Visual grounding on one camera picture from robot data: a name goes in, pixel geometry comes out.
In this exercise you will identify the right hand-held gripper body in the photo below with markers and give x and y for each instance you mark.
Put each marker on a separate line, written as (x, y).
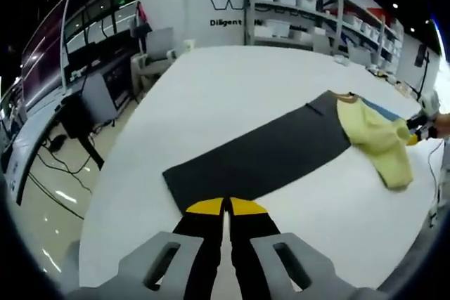
(430, 105)

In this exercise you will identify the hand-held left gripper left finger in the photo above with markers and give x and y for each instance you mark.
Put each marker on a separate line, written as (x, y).
(200, 244)

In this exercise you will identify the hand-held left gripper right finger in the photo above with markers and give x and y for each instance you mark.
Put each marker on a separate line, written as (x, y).
(253, 244)

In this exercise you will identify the yellow blue grey garment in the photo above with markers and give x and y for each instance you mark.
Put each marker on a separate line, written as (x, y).
(267, 152)

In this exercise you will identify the person's right hand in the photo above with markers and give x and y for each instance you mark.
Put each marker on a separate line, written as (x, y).
(443, 125)

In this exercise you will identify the black stand-mounted screen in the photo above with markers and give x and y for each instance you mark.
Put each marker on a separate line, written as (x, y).
(421, 55)

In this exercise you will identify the spare white yellow gripper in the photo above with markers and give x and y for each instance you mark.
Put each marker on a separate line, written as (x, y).
(382, 73)

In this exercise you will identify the white ceiling strip light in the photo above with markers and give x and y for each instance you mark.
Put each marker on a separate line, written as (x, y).
(437, 40)

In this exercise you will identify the crumpled white object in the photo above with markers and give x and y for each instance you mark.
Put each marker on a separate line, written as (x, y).
(341, 60)

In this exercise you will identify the grey metal shelving rack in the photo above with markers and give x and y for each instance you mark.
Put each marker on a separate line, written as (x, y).
(316, 15)

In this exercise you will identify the white cup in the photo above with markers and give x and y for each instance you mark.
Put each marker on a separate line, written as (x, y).
(188, 46)

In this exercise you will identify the grey office chair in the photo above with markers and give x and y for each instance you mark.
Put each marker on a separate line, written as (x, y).
(158, 47)

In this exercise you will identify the grey office desk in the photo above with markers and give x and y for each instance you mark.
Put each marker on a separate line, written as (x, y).
(35, 128)

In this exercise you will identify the pink hanging cloth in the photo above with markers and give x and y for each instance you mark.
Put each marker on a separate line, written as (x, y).
(142, 15)

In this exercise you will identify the large display screen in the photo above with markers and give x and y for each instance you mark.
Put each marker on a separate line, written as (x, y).
(44, 50)

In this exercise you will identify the red white blue wall banner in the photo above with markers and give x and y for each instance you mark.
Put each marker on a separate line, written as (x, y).
(372, 12)

